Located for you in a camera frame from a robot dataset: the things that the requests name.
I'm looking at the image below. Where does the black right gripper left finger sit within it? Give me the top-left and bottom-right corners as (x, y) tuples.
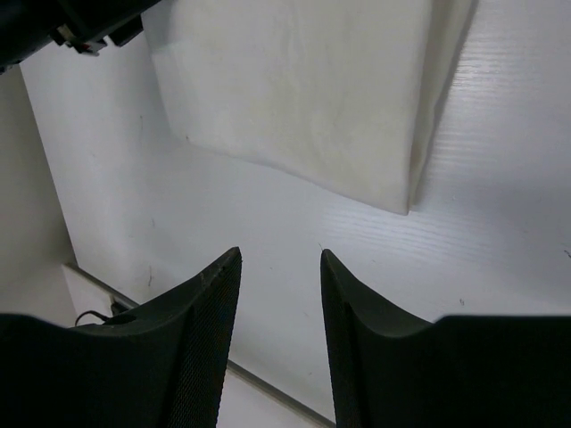
(1, 247), (242, 427)

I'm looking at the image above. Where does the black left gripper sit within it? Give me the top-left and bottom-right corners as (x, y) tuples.
(1, 0), (147, 72)

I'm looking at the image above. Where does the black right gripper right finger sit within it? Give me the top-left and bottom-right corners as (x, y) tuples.
(320, 250), (570, 427)

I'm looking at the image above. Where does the cream white t shirt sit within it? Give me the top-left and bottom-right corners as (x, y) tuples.
(143, 1), (476, 215)

